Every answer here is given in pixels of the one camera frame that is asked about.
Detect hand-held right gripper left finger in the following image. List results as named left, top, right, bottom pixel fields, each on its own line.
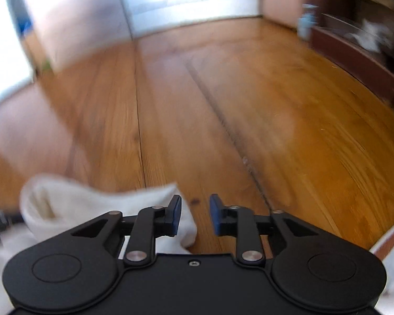
left=70, top=194, right=183, bottom=267

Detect pink box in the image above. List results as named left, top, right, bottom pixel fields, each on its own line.
left=263, top=0, right=316, bottom=29

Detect white fleece garment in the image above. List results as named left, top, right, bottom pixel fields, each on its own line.
left=0, top=174, right=198, bottom=315

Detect cardboard box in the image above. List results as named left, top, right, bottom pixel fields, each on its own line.
left=20, top=24, right=54, bottom=74

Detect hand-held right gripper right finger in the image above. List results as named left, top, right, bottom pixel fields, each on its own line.
left=209, top=193, right=319, bottom=266

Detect dark wooden shelf cabinet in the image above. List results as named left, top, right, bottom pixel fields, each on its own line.
left=310, top=0, right=394, bottom=107

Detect white drawer cabinet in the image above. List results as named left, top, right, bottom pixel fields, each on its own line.
left=115, top=0, right=264, bottom=37

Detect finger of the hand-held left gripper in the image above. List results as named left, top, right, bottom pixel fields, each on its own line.
left=0, top=207, right=23, bottom=243

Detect white items on shelf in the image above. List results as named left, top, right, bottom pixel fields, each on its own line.
left=354, top=19, right=394, bottom=54

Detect small blue item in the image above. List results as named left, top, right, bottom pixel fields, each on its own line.
left=298, top=3, right=318, bottom=39

